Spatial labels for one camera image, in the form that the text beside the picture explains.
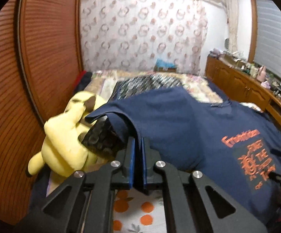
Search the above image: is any navy blue printed t-shirt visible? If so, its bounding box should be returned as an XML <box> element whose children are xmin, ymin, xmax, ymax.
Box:
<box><xmin>86</xmin><ymin>87</ymin><xmax>281</xmax><ymax>223</ymax></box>

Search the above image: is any blue patterned garment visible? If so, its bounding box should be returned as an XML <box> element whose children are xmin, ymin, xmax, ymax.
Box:
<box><xmin>109</xmin><ymin>74</ymin><xmax>183</xmax><ymax>101</ymax></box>

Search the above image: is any red and dark clothes pile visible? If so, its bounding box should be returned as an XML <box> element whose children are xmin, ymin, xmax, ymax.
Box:
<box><xmin>73</xmin><ymin>70</ymin><xmax>93</xmax><ymax>94</ymax></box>

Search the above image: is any yellow plush toy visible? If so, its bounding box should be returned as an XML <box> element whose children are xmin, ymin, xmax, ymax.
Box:
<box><xmin>27</xmin><ymin>91</ymin><xmax>106</xmax><ymax>177</ymax></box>

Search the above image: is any orange fruit print bedsheet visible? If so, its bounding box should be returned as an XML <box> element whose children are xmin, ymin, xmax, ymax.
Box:
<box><xmin>113</xmin><ymin>189</ymin><xmax>167</xmax><ymax>232</ymax></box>

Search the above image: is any long wooden sideboard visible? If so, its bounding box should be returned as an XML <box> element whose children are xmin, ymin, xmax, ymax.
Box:
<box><xmin>205</xmin><ymin>56</ymin><xmax>281</xmax><ymax>128</ymax></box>

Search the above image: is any pink piggy figurine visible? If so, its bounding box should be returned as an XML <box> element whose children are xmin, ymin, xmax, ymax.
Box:
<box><xmin>256</xmin><ymin>66</ymin><xmax>266</xmax><ymax>83</ymax></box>

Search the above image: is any grey window blind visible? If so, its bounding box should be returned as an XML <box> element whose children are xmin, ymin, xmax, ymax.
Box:
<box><xmin>254</xmin><ymin>0</ymin><xmax>281</xmax><ymax>77</ymax></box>

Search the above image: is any floral beige quilt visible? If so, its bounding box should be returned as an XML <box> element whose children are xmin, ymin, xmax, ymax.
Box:
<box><xmin>84</xmin><ymin>74</ymin><xmax>262</xmax><ymax>116</ymax></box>

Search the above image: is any blue topped cardboard box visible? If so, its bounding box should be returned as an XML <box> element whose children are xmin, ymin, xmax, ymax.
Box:
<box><xmin>154</xmin><ymin>59</ymin><xmax>177</xmax><ymax>73</ymax></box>

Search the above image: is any brown louvered wardrobe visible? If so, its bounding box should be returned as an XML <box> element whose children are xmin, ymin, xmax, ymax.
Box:
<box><xmin>0</xmin><ymin>0</ymin><xmax>83</xmax><ymax>225</ymax></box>

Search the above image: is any pink circle patterned curtain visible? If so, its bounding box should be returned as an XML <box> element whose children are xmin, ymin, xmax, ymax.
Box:
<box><xmin>80</xmin><ymin>0</ymin><xmax>207</xmax><ymax>75</ymax></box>

